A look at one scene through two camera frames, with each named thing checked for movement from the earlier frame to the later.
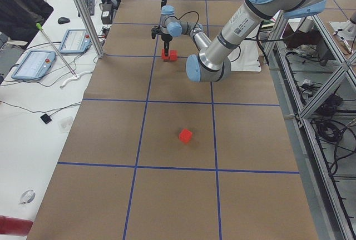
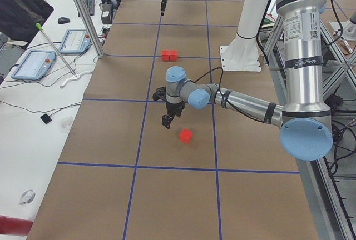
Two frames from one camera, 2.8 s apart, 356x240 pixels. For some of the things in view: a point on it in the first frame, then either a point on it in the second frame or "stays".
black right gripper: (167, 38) -> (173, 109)
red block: (185, 135) stays
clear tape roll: (28, 196) stays
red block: (166, 59) stays
